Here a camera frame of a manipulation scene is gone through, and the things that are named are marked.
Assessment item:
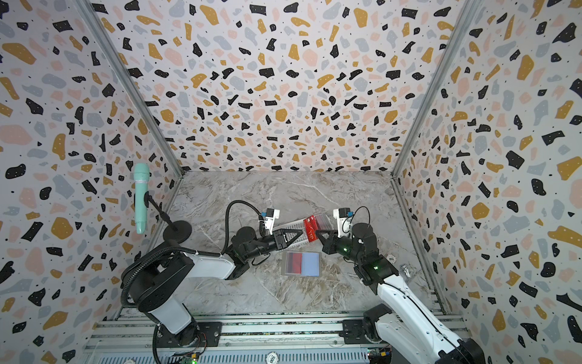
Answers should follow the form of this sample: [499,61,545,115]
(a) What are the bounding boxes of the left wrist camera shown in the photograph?
[259,208,280,236]

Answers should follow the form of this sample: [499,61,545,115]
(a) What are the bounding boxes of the white plastic mesh basket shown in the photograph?
[275,213,336,237]

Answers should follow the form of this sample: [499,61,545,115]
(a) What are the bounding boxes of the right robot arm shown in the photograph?
[315,223,486,363]

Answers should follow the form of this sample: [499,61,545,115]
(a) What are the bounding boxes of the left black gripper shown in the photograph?
[246,231,306,264]

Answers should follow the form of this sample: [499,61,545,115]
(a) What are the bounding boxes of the red credit card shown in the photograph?
[285,252,303,275]
[303,215,318,243]

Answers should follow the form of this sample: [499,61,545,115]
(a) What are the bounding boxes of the black microphone stand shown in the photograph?
[144,192,192,244]

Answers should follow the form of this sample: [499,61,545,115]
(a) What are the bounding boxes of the stack of red cards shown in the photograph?
[315,214,336,230]

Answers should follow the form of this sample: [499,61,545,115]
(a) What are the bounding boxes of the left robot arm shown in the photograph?
[121,227,303,348]

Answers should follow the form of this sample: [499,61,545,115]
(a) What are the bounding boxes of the small metal clip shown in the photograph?
[400,265,411,280]

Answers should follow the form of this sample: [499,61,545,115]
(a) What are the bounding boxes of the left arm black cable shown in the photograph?
[120,199,265,310]

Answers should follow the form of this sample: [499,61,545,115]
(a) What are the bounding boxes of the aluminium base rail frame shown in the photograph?
[79,312,406,363]

